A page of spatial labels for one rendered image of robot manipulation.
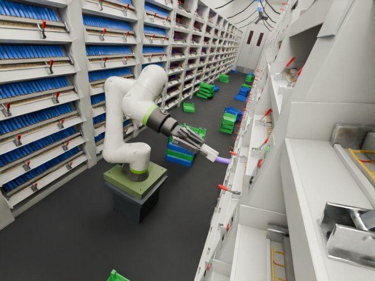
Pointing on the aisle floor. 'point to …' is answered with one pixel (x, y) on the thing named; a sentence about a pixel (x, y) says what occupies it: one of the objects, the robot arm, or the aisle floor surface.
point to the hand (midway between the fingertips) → (208, 152)
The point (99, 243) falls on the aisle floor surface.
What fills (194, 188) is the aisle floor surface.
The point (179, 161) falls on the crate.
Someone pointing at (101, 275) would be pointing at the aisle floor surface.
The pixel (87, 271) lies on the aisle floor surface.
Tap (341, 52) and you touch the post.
